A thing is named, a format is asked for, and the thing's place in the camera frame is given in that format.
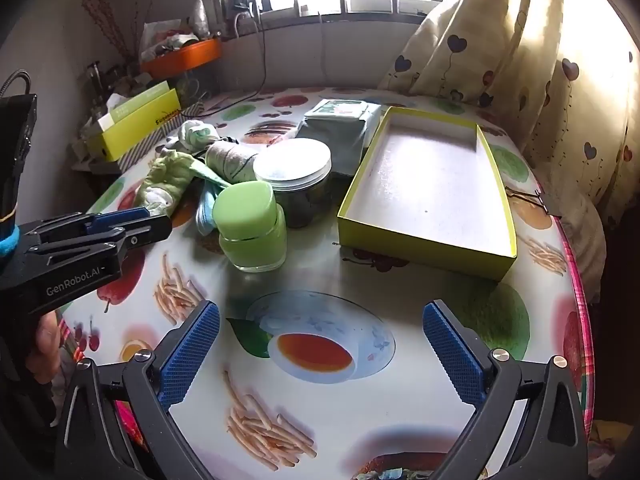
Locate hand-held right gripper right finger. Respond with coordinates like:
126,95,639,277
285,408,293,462
422,299,590,480

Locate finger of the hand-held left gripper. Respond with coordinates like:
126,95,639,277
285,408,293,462
27,215,173,268
37,207,151,241

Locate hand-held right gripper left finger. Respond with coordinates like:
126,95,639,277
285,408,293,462
54,300,221,480

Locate green fuzzy sock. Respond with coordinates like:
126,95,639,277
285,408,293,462
134,152,216,218

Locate blue face mask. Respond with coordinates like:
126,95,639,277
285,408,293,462
196,180,231,236

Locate green felt cloth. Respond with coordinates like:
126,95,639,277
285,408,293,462
190,157,233,191

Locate grey white sock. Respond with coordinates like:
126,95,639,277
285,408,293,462
177,121,221,153

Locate black white striped sock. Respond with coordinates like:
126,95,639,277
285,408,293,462
205,140,261,183

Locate yellow-green shallow cardboard box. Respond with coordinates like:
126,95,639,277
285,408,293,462
336,106,518,282

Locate person's left hand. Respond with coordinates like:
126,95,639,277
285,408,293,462
27,311,64,387

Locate blue elastic band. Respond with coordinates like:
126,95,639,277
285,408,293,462
0,225,21,261

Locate fruit print tablecloth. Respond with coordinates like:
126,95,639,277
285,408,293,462
60,85,596,480

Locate yellow cardboard box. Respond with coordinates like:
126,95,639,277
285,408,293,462
89,87,181,161

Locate green lidded glass jar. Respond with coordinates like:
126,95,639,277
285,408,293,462
211,182,288,273

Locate light green tissue box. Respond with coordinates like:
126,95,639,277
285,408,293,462
97,82,168,123

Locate pink plaid cloth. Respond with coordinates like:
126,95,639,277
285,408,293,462
559,230,597,436

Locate orange plastic basket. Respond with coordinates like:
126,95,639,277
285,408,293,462
140,37,222,78

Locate black binder clip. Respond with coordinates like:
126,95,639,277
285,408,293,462
505,187,562,219

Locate white plastic bag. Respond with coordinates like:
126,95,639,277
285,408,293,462
142,20,183,48

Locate red twig branches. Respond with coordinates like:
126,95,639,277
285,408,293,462
82,0,137,63

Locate silver foil bag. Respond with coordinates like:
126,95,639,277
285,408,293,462
192,0,211,41

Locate grey wet wipes pack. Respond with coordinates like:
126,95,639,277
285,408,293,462
295,99,383,178

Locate cream heart print curtain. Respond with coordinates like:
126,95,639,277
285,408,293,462
377,0,640,306

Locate grey braided cable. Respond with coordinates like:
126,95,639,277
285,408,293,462
0,72,32,97

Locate black cable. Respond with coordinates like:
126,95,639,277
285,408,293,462
212,12,268,108

